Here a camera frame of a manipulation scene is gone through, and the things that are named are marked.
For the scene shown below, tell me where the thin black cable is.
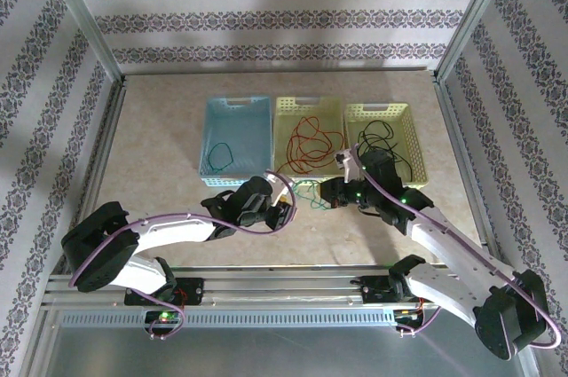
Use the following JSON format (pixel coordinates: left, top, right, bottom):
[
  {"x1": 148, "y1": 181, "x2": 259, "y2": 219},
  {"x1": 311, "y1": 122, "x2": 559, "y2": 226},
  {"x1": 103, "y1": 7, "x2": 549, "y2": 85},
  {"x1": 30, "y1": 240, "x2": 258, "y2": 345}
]
[{"x1": 357, "y1": 119, "x2": 416, "y2": 181}]

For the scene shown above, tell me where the aluminium rail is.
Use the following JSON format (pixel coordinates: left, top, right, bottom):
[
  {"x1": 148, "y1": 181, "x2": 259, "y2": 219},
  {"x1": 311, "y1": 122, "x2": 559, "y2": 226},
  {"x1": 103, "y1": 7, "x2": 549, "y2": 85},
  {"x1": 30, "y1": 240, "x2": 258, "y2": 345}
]
[
  {"x1": 61, "y1": 75, "x2": 130, "y2": 274},
  {"x1": 430, "y1": 75, "x2": 507, "y2": 271},
  {"x1": 42, "y1": 265, "x2": 532, "y2": 310},
  {"x1": 119, "y1": 65, "x2": 438, "y2": 79}
]

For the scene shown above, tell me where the pale green perforated plastic basket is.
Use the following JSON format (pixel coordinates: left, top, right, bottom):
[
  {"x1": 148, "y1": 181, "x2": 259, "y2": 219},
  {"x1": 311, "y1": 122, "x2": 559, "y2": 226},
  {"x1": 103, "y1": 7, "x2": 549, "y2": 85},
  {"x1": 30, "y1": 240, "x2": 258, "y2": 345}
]
[{"x1": 343, "y1": 102, "x2": 430, "y2": 187}]

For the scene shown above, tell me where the aluminium left side rail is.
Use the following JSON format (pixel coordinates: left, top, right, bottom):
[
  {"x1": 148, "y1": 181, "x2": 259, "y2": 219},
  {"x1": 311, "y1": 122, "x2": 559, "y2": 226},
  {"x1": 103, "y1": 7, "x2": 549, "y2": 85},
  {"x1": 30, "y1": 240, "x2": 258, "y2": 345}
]
[{"x1": 61, "y1": 75, "x2": 130, "y2": 274}]

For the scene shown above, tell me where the aluminium frame post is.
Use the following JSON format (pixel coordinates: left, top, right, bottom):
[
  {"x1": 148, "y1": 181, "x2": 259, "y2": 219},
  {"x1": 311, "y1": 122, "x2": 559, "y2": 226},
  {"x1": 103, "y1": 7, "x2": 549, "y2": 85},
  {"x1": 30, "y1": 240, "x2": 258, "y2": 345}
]
[
  {"x1": 434, "y1": 0, "x2": 518, "y2": 81},
  {"x1": 37, "y1": 0, "x2": 123, "y2": 81}
]

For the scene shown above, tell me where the aluminium right frame post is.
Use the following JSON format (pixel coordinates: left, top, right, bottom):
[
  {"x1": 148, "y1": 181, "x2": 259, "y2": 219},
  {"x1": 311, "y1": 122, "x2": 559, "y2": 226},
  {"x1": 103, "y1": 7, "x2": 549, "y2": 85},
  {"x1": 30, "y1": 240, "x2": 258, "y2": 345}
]
[{"x1": 434, "y1": 0, "x2": 518, "y2": 81}]

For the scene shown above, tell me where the aluminium left frame post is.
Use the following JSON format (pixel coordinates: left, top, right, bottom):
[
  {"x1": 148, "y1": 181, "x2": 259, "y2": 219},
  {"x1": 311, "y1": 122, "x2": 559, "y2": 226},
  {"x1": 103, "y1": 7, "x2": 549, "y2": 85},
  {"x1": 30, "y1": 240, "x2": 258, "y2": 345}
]
[{"x1": 37, "y1": 0, "x2": 123, "y2": 81}]

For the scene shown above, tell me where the grey slotted cable duct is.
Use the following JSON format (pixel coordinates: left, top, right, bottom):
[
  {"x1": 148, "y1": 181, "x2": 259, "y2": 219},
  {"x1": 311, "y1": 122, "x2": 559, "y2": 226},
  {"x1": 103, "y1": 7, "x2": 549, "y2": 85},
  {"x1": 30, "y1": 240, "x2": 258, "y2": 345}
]
[{"x1": 59, "y1": 309, "x2": 396, "y2": 328}]

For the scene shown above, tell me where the light blue perforated plastic basket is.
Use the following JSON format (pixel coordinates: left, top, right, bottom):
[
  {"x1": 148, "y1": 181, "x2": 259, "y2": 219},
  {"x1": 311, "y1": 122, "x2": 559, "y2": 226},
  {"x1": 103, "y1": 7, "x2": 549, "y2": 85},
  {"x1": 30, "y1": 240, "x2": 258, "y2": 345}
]
[{"x1": 197, "y1": 93, "x2": 272, "y2": 187}]

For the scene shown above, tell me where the aluminium front rail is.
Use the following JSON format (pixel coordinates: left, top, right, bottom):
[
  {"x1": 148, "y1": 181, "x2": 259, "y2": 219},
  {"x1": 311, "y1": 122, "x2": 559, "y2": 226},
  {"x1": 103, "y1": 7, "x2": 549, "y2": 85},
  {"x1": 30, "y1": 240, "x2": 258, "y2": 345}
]
[{"x1": 42, "y1": 265, "x2": 532, "y2": 310}]

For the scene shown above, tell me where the aluminium rear rail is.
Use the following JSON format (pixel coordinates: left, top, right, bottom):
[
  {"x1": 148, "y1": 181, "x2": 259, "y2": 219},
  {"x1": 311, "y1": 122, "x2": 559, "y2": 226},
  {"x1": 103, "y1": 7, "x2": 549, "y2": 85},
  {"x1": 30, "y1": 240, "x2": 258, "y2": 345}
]
[{"x1": 119, "y1": 65, "x2": 438, "y2": 79}]

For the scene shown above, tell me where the thin green cable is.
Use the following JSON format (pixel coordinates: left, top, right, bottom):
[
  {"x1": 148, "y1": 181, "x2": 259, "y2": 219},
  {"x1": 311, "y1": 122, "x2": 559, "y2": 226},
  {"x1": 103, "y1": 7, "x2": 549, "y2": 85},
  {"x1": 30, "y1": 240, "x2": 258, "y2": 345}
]
[
  {"x1": 208, "y1": 141, "x2": 235, "y2": 173},
  {"x1": 293, "y1": 180, "x2": 333, "y2": 212}
]

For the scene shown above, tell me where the grey metal base panel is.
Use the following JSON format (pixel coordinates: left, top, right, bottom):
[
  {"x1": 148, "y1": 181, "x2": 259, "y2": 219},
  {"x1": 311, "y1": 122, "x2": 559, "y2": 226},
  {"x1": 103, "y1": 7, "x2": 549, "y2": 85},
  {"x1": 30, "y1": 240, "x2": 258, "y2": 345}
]
[{"x1": 28, "y1": 326, "x2": 533, "y2": 377}]

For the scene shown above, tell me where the pale yellow perforated plastic basket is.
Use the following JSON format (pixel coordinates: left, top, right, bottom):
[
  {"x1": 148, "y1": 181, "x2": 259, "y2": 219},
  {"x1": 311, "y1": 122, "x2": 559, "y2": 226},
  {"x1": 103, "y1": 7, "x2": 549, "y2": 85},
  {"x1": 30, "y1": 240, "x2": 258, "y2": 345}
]
[{"x1": 271, "y1": 95, "x2": 348, "y2": 183}]

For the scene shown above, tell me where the aluminium right side rail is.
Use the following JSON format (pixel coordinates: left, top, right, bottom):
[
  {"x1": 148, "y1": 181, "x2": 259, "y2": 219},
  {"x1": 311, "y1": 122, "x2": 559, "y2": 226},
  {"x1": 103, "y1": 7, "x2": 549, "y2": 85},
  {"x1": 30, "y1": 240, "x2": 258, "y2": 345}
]
[{"x1": 430, "y1": 75, "x2": 507, "y2": 271}]

